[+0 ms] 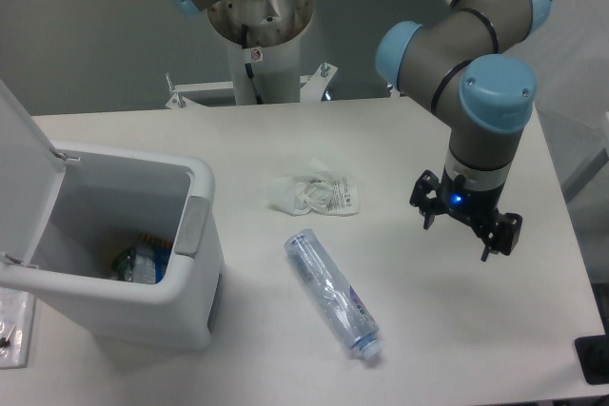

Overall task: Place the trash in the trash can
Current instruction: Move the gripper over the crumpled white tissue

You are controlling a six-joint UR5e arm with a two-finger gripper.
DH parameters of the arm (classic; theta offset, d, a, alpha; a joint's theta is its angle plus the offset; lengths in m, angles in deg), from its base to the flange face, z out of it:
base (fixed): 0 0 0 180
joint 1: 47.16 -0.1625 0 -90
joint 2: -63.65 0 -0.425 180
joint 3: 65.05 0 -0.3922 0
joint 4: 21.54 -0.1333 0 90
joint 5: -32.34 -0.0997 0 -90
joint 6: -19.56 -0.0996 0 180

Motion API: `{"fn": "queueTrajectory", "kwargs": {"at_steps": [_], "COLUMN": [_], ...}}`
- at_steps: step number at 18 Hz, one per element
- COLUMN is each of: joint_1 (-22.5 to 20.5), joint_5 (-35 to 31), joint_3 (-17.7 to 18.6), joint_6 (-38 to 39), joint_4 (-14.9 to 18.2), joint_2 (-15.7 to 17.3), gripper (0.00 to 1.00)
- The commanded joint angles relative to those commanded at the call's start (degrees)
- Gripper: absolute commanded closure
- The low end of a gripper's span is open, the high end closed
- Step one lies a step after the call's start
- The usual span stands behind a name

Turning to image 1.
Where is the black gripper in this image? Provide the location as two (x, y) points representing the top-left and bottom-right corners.
(410, 170), (522, 261)

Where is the crushed clear plastic bottle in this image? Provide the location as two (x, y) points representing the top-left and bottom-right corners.
(284, 229), (382, 364)

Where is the white paper wrapper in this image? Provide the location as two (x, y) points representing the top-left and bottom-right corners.
(266, 158), (361, 217)

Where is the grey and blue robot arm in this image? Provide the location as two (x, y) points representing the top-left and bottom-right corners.
(172, 0), (551, 255)

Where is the trash inside the can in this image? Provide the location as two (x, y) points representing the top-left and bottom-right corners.
(109, 234), (173, 284)

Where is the white plastic trash can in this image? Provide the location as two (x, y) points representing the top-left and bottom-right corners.
(1, 142), (224, 349)

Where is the white trash can lid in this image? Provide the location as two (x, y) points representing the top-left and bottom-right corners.
(1, 85), (66, 263)

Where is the black device at table edge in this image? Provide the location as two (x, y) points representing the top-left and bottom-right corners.
(574, 335), (608, 385)

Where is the white side table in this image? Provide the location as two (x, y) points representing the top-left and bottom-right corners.
(512, 0), (608, 201)

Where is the clear bag with screws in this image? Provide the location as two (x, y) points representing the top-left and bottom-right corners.
(1, 287), (36, 370)

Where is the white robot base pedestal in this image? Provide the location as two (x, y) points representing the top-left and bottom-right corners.
(166, 0), (338, 108)

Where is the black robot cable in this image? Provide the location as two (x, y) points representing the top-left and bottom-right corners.
(241, 24), (265, 106)

